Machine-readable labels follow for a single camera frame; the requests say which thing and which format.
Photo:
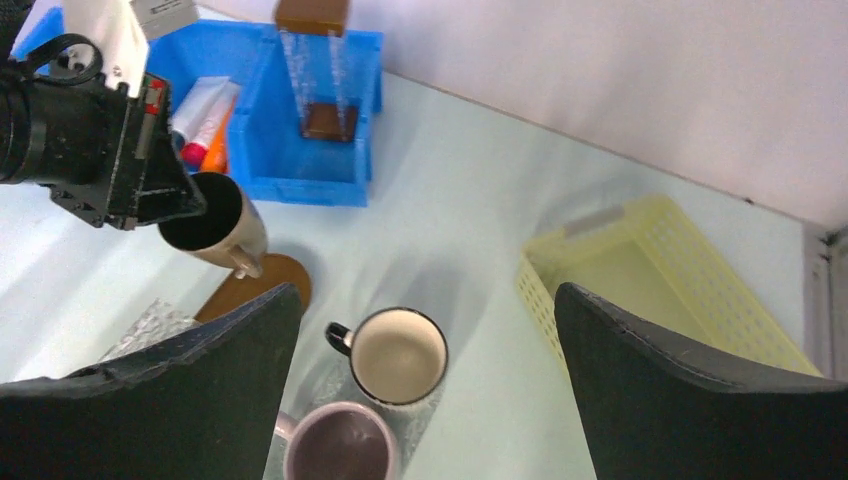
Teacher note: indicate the orange toothpaste tube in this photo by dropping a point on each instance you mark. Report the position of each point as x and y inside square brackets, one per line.
[216, 158]

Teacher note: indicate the cream mug with black rim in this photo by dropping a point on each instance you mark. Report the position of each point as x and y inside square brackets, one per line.
[398, 357]

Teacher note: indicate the white toothpaste tube dark cap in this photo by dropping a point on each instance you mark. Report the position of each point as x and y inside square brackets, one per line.
[193, 109]

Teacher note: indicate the clear textured two-hole holder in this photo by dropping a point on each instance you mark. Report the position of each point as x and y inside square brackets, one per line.
[159, 322]

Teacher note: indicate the brown wooden oval tray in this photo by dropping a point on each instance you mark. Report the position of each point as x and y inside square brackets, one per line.
[278, 269]

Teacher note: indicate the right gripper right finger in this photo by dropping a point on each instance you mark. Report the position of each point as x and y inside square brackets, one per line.
[655, 404]

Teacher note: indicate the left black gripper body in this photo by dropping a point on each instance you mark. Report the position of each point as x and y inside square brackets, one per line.
[105, 156]

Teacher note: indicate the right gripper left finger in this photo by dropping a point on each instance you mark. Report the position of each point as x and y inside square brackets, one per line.
[199, 405]

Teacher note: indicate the clear holder with brown lid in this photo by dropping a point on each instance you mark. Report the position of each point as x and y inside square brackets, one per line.
[314, 38]

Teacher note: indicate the blue three-compartment bin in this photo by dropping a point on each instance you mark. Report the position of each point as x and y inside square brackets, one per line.
[266, 152]

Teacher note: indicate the pink mug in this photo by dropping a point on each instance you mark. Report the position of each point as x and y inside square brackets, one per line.
[339, 440]

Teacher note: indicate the brown metallic cup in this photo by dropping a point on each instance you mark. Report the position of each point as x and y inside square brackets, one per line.
[229, 234]

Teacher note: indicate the white toothpaste tube red cap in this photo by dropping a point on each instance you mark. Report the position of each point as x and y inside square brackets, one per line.
[211, 121]

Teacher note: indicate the cream perforated basket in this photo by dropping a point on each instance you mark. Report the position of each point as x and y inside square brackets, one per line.
[647, 257]

